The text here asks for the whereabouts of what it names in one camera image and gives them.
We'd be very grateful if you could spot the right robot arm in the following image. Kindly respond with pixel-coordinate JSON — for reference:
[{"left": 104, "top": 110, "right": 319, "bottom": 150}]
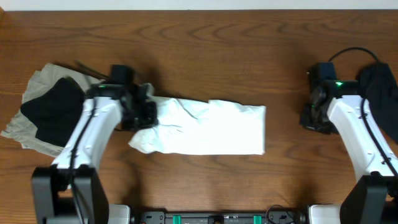
[{"left": 300, "top": 80, "right": 397, "bottom": 223}]

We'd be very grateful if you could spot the white t-shirt with logo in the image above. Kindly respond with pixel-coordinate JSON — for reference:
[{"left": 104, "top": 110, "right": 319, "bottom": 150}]
[{"left": 129, "top": 83, "right": 266, "bottom": 156}]

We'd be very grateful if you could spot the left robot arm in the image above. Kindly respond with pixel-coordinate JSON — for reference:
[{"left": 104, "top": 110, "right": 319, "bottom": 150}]
[{"left": 31, "top": 83, "right": 157, "bottom": 223}]

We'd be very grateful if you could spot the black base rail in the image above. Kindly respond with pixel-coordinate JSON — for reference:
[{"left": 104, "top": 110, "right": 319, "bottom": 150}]
[{"left": 135, "top": 208, "right": 308, "bottom": 224}]

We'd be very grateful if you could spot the crumpled black garment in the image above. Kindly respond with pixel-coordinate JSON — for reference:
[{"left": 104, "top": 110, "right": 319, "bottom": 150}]
[{"left": 357, "top": 62, "right": 397, "bottom": 143}]

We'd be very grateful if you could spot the folded beige garment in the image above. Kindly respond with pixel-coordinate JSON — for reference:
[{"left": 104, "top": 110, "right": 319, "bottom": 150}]
[{"left": 1, "top": 63, "right": 102, "bottom": 157}]

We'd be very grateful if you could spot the folded black garment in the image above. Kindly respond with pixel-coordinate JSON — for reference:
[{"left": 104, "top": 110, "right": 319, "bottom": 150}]
[{"left": 21, "top": 78, "right": 85, "bottom": 147}]

